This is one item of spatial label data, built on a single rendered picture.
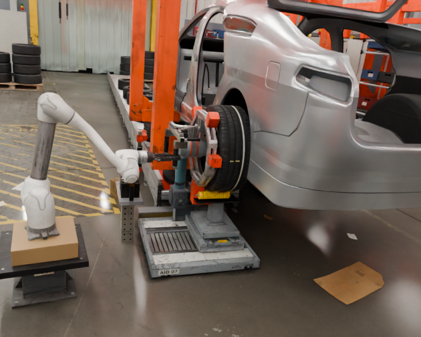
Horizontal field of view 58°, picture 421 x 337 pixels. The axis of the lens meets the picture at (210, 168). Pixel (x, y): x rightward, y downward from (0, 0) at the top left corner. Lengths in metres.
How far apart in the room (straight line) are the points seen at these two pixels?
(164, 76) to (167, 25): 0.38
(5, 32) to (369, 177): 12.29
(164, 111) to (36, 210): 1.32
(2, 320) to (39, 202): 0.70
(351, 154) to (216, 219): 1.39
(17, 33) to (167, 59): 10.54
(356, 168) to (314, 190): 0.25
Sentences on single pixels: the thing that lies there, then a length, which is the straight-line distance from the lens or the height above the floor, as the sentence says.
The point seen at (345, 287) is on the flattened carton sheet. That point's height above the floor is 0.01.
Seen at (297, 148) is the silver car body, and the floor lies 1.13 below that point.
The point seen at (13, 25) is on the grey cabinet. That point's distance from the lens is 13.44.
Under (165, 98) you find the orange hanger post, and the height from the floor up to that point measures 1.14.
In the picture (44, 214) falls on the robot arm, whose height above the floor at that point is 0.55.
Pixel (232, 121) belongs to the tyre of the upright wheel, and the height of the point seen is 1.11.
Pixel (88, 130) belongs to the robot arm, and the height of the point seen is 1.03.
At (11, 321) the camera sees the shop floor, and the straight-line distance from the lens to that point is 2.58.
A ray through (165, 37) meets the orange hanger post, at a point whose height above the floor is 1.61.
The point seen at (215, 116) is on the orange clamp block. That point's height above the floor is 1.14.
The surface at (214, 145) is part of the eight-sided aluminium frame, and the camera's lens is 2.60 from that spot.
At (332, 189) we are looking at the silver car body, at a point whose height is 0.92.
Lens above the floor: 1.62
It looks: 19 degrees down
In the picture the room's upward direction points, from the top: 6 degrees clockwise
